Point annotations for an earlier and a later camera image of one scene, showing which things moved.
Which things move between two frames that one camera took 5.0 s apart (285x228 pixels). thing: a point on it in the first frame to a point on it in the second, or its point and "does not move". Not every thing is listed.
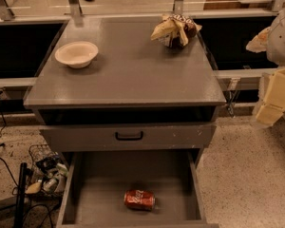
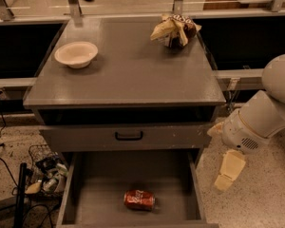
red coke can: (140, 199) does not move
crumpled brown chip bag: (175, 29) does not move
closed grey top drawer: (127, 137) does not move
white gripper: (283, 38) to (238, 133)
